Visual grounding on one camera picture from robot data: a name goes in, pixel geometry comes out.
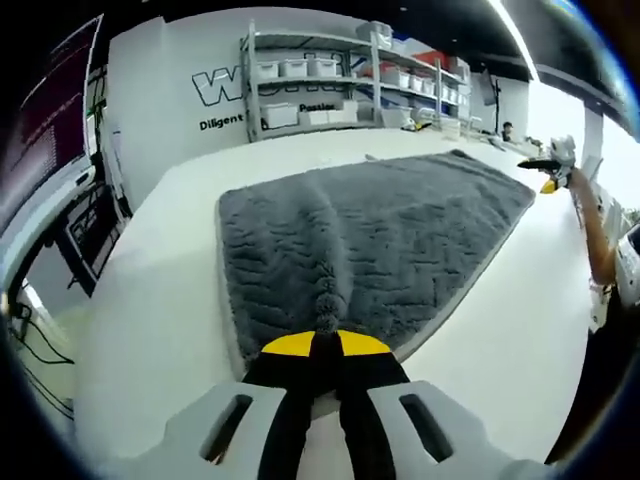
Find dark grey counter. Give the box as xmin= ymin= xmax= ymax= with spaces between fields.
xmin=64 ymin=185 xmax=124 ymax=297

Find person's white shirt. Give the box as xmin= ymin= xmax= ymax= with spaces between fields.
xmin=588 ymin=197 xmax=640 ymax=334

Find rows of white storage bins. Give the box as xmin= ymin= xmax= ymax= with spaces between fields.
xmin=253 ymin=22 xmax=474 ymax=129

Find long ceiling light strip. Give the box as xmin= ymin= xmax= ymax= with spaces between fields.
xmin=485 ymin=0 xmax=542 ymax=82

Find black screen on stand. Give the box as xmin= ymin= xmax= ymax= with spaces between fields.
xmin=478 ymin=67 xmax=507 ymax=132

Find grey metal shelving unit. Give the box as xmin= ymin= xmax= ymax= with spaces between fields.
xmin=239 ymin=19 xmax=474 ymax=144

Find wire rack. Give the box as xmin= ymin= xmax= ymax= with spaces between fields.
xmin=433 ymin=116 xmax=482 ymax=143

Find grey towel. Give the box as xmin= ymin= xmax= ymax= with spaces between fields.
xmin=215 ymin=148 xmax=538 ymax=374

